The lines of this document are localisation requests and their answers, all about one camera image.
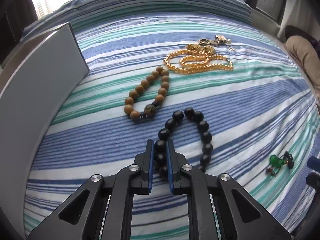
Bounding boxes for black bead bracelet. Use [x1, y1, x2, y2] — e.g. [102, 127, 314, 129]
[153, 107, 214, 179]

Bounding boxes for brown wooden bead bracelet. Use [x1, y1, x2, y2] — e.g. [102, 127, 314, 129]
[124, 65, 171, 121]

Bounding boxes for gold bead necklace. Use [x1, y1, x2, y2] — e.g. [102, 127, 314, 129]
[163, 49, 234, 75]

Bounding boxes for green gourd charm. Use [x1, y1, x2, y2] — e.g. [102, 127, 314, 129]
[265, 151, 295, 177]

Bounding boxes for grey cardboard box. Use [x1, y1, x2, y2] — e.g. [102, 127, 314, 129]
[1, 23, 89, 239]

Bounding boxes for silver square charm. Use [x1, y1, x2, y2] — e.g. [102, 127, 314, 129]
[215, 35, 232, 44]

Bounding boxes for striped bed sheet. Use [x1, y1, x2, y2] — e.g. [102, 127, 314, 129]
[23, 0, 319, 234]

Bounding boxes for metal rings cluster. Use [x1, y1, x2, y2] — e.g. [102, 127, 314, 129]
[199, 38, 220, 46]

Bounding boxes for gold chain pendant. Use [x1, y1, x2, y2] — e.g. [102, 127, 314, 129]
[186, 44, 215, 55]

